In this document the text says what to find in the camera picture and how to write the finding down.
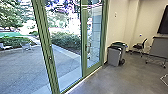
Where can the green framed glass door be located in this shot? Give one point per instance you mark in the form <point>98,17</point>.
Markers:
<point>84,33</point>

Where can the green bushes outside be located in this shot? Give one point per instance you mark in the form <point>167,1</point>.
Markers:
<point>65,40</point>

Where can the tree outside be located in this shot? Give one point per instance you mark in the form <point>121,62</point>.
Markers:
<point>10,13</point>

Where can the black office chair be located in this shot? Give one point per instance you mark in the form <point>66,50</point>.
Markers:
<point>140,46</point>

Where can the metal outdoor chair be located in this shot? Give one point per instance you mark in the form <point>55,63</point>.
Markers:
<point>5,46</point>
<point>26,45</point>

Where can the black wall screen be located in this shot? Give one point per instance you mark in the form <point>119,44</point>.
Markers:
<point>164,20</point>

